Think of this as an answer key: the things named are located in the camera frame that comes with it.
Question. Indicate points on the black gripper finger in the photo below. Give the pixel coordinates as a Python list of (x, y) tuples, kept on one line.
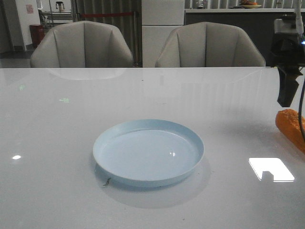
[(288, 85)]

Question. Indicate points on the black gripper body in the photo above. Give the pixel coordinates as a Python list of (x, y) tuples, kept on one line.
[(286, 48)]

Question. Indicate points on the orange plastic corn cob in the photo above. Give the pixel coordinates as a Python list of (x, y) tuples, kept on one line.
[(287, 122)]

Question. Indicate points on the light blue round plate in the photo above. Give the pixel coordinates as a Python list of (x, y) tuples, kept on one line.
[(148, 152)]

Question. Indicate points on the grey counter with white top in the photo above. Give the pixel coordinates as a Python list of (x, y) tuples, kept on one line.
[(257, 23)]

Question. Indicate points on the fruit bowl on counter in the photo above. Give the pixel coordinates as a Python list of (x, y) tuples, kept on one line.
[(248, 4)]

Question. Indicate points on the right beige upholstered chair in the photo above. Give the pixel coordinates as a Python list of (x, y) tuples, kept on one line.
[(209, 44)]

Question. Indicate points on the beige upholstered chair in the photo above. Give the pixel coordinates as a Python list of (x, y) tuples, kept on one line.
[(82, 44), (209, 44)]

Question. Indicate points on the white cabinet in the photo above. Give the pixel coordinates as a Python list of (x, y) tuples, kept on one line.
[(159, 18)]

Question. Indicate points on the red barrier belt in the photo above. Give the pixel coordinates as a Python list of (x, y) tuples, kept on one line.
[(107, 15)]

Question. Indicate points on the left beige upholstered chair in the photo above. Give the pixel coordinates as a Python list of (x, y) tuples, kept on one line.
[(82, 44)]

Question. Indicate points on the red trash bin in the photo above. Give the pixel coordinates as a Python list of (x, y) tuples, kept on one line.
[(37, 34)]

